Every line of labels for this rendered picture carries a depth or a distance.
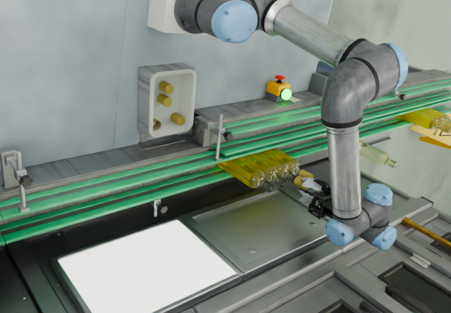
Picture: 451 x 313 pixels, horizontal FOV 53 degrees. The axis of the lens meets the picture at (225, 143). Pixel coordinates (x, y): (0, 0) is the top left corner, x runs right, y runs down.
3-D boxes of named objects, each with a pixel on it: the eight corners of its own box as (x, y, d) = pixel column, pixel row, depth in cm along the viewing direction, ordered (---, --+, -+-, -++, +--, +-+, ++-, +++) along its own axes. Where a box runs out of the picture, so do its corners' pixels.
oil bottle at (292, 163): (251, 156, 179) (289, 179, 165) (253, 142, 177) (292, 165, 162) (261, 153, 183) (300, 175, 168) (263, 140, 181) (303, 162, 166)
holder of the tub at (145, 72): (136, 143, 159) (147, 152, 153) (138, 66, 147) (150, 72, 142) (178, 134, 169) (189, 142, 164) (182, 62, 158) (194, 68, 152)
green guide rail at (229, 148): (211, 147, 163) (225, 156, 158) (212, 144, 163) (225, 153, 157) (447, 91, 268) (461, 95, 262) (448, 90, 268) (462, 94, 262)
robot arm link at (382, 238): (401, 222, 129) (396, 244, 134) (368, 204, 137) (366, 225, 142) (384, 236, 126) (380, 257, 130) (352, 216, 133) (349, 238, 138)
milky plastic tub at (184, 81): (137, 129, 156) (149, 139, 150) (138, 66, 147) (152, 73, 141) (179, 121, 166) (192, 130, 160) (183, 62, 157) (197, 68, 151)
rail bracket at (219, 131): (201, 152, 161) (223, 167, 153) (205, 108, 154) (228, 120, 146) (208, 151, 163) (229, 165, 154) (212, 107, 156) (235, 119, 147)
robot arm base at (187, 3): (181, -24, 133) (201, -19, 127) (219, -10, 144) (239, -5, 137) (168, 27, 137) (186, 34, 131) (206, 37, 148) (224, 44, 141)
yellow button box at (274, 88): (264, 97, 190) (276, 102, 185) (266, 79, 187) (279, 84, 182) (276, 95, 195) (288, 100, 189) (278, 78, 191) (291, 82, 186)
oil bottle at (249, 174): (216, 165, 169) (254, 191, 154) (217, 152, 167) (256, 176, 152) (228, 162, 173) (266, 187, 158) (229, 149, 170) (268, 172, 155)
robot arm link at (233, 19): (194, -2, 128) (223, 8, 118) (231, -12, 134) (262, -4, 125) (198, 39, 134) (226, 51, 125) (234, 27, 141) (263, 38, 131)
